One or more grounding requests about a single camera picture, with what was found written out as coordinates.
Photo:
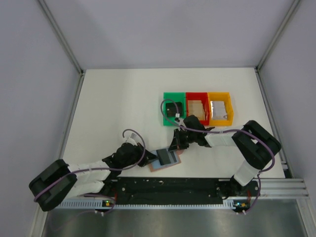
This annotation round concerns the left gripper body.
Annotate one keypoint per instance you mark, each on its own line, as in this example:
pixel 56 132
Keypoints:
pixel 137 156

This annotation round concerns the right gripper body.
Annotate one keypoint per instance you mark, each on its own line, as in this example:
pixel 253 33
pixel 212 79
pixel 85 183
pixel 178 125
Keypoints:
pixel 184 138

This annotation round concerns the brown leather card holder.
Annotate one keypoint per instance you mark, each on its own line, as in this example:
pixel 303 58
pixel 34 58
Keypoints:
pixel 155 166

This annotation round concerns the black credit card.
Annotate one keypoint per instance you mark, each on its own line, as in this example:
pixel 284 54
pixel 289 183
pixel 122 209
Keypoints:
pixel 166 157

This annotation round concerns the red plastic bin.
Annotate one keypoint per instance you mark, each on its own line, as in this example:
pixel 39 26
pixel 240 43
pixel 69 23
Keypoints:
pixel 203 96

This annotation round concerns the yellow plastic bin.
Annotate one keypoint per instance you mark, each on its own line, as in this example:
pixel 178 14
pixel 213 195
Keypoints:
pixel 221 96

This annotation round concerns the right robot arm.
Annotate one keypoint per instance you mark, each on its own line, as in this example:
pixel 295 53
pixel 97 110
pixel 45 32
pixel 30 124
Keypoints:
pixel 254 142

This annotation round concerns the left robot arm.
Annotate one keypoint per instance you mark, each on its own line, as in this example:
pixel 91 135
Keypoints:
pixel 61 180

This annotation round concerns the black cards stack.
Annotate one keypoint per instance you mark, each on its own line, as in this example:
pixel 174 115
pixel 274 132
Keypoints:
pixel 172 110

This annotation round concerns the gold cards stack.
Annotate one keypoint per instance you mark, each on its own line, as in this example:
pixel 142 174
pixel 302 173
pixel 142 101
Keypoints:
pixel 195 107

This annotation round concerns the silver cards stack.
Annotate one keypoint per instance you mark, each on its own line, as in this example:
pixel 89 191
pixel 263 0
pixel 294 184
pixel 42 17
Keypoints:
pixel 218 110

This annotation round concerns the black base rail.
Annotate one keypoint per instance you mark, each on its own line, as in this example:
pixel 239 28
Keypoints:
pixel 169 191

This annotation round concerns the grey cable duct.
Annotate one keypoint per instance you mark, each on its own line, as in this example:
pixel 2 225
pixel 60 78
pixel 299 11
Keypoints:
pixel 100 204

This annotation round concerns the aluminium frame profile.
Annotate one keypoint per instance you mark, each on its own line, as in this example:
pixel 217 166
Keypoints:
pixel 59 35

